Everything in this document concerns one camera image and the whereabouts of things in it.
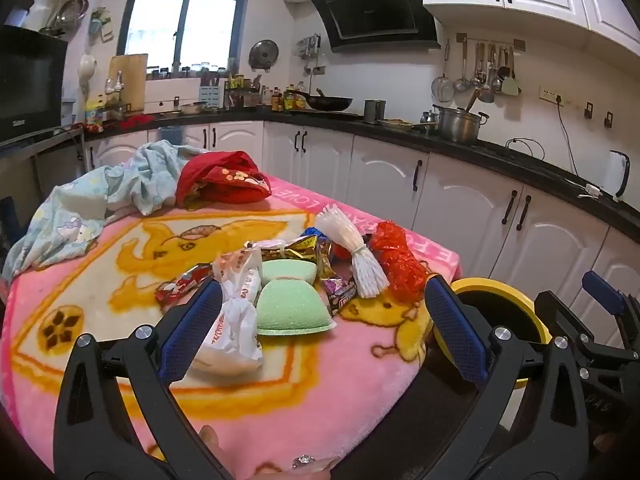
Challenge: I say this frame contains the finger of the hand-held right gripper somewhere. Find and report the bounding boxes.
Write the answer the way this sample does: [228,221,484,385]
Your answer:
[532,291,601,361]
[581,270,640,343]

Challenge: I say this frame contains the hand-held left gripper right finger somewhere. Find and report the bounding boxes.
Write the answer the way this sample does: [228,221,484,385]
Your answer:
[424,275,591,480]

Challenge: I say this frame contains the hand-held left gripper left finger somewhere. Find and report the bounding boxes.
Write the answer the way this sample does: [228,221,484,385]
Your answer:
[52,277,236,480]

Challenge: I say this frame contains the white snack packet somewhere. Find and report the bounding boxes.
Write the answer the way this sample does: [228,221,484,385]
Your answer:
[192,252,265,376]

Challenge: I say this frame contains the red and white wrapper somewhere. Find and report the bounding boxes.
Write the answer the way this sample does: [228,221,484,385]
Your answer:
[155,262,215,303]

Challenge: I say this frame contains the yellow rimmed trash bin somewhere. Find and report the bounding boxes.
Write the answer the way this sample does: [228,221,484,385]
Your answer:
[432,277,551,391]

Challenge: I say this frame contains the red plastic net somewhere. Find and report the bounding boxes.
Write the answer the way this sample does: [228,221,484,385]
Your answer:
[370,221,430,301]

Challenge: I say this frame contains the green bow-shaped sponge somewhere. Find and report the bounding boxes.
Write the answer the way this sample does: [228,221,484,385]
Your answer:
[256,259,337,336]

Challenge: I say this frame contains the white foam net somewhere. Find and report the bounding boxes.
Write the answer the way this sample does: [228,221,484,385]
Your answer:
[315,204,391,301]

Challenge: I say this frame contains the small dark purple wrapper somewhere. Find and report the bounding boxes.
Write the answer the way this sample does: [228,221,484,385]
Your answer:
[322,276,360,317]

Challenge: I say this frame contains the gold snack packet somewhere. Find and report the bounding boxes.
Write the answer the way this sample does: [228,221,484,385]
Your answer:
[245,236,321,263]

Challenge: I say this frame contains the person's left hand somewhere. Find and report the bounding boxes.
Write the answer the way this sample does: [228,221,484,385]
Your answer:
[199,425,346,480]

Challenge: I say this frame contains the white electric kettle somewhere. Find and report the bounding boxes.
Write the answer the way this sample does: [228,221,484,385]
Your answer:
[602,150,632,203]

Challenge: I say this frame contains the pink printed blanket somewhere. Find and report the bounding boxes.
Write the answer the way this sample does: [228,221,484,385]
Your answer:
[0,172,463,480]

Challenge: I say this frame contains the white base cabinets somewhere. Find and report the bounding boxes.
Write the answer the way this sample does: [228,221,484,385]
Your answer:
[85,120,640,351]

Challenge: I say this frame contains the red bag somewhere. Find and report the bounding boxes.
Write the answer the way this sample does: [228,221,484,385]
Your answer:
[176,151,273,208]

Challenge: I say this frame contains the light blue printed cloth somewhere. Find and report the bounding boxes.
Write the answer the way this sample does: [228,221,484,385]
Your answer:
[2,141,211,281]

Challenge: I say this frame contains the black kitchen countertop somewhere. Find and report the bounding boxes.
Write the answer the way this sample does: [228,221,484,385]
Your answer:
[82,107,640,231]

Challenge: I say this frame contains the large steel pot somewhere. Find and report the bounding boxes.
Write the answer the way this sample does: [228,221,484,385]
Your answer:
[432,104,490,143]

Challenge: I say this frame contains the colourful label bottle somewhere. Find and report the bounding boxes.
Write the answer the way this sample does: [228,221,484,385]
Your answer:
[85,100,105,133]

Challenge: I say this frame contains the hanging mesh strainer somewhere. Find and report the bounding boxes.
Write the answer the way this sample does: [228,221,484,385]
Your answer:
[431,40,456,103]

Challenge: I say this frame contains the steel shelf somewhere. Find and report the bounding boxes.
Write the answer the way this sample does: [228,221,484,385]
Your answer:
[0,127,83,161]

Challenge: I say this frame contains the row of hanging utensils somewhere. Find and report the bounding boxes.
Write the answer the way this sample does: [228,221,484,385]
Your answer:
[455,33,526,103]

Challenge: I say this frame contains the row of condiment bottles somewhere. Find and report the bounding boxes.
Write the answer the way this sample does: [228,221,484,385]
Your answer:
[260,82,308,111]

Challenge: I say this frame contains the wooden cutting board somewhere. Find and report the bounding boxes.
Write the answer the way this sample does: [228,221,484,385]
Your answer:
[109,54,149,111]

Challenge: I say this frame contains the black wok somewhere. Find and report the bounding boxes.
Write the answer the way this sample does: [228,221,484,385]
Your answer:
[300,89,354,112]

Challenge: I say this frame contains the hanging glass pot lid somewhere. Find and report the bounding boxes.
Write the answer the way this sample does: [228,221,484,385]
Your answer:
[248,40,278,71]

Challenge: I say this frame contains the black microwave oven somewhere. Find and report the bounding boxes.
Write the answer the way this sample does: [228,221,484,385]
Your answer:
[0,25,68,143]

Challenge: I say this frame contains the dark framed window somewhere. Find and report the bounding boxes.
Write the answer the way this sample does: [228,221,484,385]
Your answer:
[122,0,251,78]

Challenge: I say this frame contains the black range hood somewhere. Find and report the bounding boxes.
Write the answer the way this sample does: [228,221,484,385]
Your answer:
[306,0,442,53]

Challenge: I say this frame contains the hanging steel colanders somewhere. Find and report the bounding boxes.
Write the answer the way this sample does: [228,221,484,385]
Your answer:
[55,0,90,28]

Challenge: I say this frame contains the black power cable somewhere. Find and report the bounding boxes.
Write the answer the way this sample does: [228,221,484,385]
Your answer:
[555,102,581,176]

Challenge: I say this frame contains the coiled black cable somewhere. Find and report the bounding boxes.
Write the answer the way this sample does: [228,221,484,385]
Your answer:
[505,137,546,161]

